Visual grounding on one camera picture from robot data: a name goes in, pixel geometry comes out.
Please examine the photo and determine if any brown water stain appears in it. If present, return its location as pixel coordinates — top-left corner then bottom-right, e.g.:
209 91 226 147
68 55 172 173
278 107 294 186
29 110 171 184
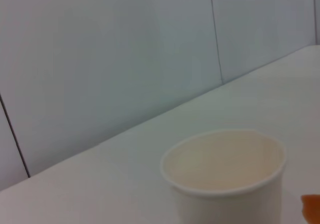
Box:
300 195 320 222

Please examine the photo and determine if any white paper cup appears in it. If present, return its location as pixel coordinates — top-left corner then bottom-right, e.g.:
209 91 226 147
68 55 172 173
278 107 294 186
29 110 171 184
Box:
160 128 287 224

